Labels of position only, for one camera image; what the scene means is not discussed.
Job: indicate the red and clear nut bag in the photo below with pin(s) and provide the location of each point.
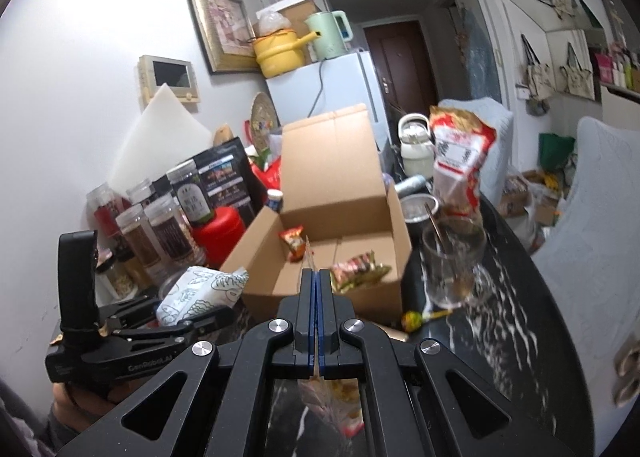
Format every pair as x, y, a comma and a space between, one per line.
460, 157

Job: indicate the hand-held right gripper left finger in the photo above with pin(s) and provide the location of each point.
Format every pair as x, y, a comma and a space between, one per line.
306, 327

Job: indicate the wooden cutting board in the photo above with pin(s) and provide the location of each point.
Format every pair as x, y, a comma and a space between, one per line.
223, 136

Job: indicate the white foam board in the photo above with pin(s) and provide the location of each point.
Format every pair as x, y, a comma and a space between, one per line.
160, 137

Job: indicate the clear plastic jar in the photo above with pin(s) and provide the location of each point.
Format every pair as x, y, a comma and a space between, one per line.
140, 191

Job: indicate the wall intercom panel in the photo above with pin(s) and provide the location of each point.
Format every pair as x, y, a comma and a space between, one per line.
167, 79

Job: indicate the black stand-up pouch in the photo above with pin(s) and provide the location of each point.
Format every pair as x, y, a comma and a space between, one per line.
225, 182

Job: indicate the canvas tote bag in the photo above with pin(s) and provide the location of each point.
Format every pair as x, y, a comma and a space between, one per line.
537, 69

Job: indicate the silver bottle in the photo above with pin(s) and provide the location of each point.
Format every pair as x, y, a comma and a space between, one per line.
410, 183

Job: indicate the white insulated jug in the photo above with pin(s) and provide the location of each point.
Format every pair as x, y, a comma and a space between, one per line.
415, 147

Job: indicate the red-label jar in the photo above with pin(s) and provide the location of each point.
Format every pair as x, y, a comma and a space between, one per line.
105, 212

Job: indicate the dark berry jar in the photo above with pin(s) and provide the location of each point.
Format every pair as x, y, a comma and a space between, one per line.
190, 197

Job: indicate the yellow pot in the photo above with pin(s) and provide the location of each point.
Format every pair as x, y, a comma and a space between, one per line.
277, 54

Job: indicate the dark-label grain jar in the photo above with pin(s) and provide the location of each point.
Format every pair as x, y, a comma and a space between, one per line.
170, 237

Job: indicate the white fridge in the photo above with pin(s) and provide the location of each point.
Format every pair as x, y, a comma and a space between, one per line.
340, 87

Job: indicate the woven round tray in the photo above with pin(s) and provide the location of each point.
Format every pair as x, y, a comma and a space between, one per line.
264, 119

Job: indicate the brown cardboard box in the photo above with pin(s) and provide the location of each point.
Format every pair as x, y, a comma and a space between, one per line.
325, 162

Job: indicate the floor cardboard box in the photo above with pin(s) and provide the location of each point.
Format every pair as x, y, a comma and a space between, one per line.
520, 199

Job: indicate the green bag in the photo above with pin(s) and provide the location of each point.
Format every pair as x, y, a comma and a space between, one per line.
556, 152

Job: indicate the yellow-green lollipop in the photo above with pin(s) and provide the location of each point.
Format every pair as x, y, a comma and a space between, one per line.
412, 322

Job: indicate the brown-label grain jar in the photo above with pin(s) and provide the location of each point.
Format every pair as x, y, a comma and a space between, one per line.
137, 242

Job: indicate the beige slipper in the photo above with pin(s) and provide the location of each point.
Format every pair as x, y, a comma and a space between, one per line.
627, 369

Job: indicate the nut jar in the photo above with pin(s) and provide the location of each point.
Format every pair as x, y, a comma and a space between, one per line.
117, 277

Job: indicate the white cabinet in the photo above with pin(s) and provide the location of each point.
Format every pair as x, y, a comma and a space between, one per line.
622, 107

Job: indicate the clear plastic bag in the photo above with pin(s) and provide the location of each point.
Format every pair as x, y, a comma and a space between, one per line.
274, 22

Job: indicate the red plastic bag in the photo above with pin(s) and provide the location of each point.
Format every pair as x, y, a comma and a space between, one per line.
267, 179

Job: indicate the person's left hand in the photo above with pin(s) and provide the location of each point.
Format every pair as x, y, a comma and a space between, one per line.
75, 399

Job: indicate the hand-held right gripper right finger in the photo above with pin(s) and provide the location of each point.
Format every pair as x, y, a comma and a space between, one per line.
327, 327

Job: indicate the glass mug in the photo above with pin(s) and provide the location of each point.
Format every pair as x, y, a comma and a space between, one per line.
452, 267

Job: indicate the green electric kettle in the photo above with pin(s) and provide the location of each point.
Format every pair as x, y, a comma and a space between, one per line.
325, 37

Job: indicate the small red snack packet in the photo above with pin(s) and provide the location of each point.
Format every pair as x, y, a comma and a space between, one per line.
292, 242

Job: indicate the cardboard box with white lid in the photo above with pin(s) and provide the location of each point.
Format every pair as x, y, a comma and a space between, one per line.
297, 9

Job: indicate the red canister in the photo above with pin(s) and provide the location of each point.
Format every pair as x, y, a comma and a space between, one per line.
220, 237

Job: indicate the metal spoon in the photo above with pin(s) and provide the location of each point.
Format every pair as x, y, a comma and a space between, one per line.
436, 229

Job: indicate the steel cup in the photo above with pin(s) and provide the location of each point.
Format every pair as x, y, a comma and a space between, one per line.
417, 209

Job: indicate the clear waffle packet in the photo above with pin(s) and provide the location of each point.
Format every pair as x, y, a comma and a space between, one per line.
332, 402

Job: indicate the person's left forearm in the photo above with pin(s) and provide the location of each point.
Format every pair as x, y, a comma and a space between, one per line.
25, 427

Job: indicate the white bread-print packet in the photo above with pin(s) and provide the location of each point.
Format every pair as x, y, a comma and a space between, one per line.
200, 289

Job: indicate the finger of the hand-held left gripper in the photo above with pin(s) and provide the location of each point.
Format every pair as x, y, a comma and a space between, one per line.
135, 309
200, 322

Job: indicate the row of cosmetic bottles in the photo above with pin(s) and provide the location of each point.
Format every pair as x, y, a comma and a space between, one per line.
617, 67

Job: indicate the framed picture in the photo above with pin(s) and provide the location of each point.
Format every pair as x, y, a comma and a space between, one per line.
220, 22

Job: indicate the brown peanut snack packet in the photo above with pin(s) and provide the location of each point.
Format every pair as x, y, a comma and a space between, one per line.
360, 271

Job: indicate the dark brown door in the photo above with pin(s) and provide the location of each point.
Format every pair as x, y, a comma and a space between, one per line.
400, 67

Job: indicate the small blue-white bottle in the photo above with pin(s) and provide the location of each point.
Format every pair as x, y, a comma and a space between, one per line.
275, 201

